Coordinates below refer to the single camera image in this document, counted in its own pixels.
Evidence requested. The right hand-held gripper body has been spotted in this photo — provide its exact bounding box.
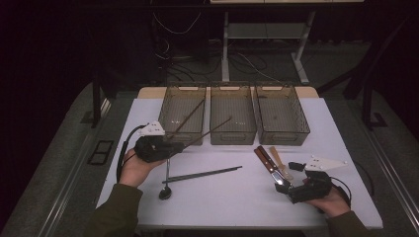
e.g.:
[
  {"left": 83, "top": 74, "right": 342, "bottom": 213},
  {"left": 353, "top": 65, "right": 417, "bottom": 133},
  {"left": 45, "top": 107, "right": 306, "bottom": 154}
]
[{"left": 288, "top": 155, "right": 348, "bottom": 204}]

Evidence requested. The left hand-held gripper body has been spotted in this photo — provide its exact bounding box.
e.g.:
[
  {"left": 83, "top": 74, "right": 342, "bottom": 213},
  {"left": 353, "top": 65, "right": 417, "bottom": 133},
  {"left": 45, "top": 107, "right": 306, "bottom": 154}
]
[{"left": 133, "top": 119, "right": 172, "bottom": 163}]

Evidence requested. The light wooden spoon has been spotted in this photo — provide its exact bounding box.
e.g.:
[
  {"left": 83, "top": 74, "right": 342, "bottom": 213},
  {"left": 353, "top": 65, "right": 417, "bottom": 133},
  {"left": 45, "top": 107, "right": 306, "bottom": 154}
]
[{"left": 269, "top": 146, "right": 293, "bottom": 182}]

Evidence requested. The brown wooden chopstick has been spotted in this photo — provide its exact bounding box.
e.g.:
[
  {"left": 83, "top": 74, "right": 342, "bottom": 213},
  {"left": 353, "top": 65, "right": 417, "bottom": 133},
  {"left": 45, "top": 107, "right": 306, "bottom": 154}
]
[
  {"left": 182, "top": 117, "right": 233, "bottom": 148},
  {"left": 163, "top": 99, "right": 206, "bottom": 142}
]

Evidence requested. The wooden-handled fork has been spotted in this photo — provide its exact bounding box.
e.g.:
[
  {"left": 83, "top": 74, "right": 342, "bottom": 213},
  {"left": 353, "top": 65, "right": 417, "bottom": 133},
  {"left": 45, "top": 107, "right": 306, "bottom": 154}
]
[{"left": 257, "top": 144, "right": 293, "bottom": 189}]

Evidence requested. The transparent grey plastic bin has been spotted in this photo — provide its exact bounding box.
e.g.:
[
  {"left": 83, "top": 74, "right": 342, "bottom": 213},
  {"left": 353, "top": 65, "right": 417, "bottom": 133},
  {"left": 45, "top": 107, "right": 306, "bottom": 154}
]
[
  {"left": 254, "top": 82, "right": 311, "bottom": 147},
  {"left": 155, "top": 82, "right": 208, "bottom": 146},
  {"left": 209, "top": 82, "right": 258, "bottom": 146}
]

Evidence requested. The black chopstick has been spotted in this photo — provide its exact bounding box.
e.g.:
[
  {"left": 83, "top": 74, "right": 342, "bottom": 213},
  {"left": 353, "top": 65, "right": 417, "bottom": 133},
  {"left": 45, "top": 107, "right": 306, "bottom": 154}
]
[
  {"left": 162, "top": 167, "right": 243, "bottom": 185},
  {"left": 162, "top": 166, "right": 243, "bottom": 183}
]

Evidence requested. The metal spoon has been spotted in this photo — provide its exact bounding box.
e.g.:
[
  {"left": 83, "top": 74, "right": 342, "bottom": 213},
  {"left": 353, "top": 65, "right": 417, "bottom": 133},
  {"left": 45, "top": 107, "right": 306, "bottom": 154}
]
[{"left": 158, "top": 157, "right": 173, "bottom": 201}]

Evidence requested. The person's right hand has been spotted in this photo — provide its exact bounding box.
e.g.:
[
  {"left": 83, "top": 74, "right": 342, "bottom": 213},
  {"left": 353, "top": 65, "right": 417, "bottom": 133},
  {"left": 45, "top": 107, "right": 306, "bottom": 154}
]
[{"left": 304, "top": 188, "right": 351, "bottom": 219}]

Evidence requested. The person's left hand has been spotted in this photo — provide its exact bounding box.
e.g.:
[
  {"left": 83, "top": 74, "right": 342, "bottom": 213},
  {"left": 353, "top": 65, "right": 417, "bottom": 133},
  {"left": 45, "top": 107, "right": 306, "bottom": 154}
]
[{"left": 118, "top": 147, "right": 166, "bottom": 189}]

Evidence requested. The light wooden board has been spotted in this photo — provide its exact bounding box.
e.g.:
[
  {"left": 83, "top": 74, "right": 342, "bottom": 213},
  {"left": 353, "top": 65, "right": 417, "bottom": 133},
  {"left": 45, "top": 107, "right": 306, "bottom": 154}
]
[{"left": 136, "top": 86, "right": 320, "bottom": 100}]

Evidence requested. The black metal stand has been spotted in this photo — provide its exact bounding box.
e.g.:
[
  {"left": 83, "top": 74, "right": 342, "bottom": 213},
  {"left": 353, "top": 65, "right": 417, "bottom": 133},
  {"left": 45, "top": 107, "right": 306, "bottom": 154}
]
[
  {"left": 342, "top": 16, "right": 409, "bottom": 131},
  {"left": 80, "top": 65, "right": 120, "bottom": 129}
]

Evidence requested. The grey metal stand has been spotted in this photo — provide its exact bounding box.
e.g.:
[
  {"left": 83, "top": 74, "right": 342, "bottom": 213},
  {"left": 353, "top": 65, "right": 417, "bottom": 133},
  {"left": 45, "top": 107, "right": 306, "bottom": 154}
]
[{"left": 220, "top": 11, "right": 310, "bottom": 86}]

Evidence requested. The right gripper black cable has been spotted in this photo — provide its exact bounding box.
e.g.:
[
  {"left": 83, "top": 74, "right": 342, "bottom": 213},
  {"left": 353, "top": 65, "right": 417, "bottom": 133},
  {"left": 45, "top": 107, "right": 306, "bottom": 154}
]
[{"left": 329, "top": 161, "right": 376, "bottom": 211}]

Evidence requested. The black floor cable tangle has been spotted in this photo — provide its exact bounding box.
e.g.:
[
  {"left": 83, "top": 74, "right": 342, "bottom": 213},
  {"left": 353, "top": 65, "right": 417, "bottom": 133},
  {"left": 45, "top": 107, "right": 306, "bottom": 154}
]
[{"left": 166, "top": 52, "right": 269, "bottom": 83}]

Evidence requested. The white floor cable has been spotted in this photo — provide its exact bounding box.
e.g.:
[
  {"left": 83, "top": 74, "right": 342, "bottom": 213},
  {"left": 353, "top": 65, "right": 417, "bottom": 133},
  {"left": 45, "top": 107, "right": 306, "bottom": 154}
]
[{"left": 237, "top": 52, "right": 281, "bottom": 83}]

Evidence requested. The hanging white cable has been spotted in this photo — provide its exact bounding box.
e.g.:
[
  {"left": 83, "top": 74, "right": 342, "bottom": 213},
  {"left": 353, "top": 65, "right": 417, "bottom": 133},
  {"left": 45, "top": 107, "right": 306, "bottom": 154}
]
[{"left": 152, "top": 11, "right": 203, "bottom": 35}]

